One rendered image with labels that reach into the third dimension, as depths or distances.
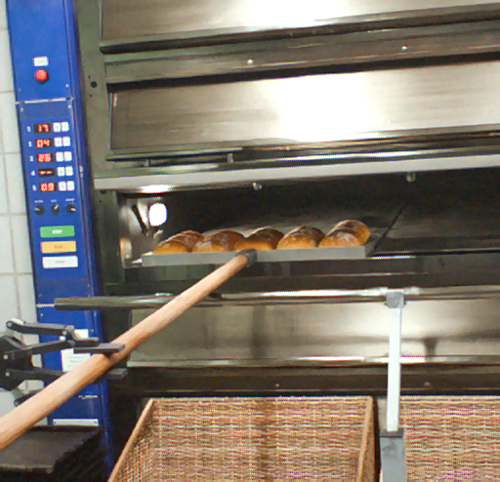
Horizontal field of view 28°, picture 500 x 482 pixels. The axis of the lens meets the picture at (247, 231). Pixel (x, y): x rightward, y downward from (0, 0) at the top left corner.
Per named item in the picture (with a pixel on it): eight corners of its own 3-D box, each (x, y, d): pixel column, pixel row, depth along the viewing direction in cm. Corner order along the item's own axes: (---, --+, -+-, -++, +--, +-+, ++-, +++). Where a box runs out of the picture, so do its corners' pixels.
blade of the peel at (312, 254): (365, 258, 237) (364, 245, 236) (142, 265, 249) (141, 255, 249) (379, 236, 271) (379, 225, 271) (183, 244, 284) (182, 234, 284)
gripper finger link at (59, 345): (15, 356, 152) (13, 347, 152) (83, 342, 150) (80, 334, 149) (3, 363, 149) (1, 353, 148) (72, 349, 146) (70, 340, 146)
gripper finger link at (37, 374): (4, 368, 149) (3, 377, 149) (75, 380, 146) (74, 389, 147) (16, 361, 152) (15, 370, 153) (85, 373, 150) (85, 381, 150)
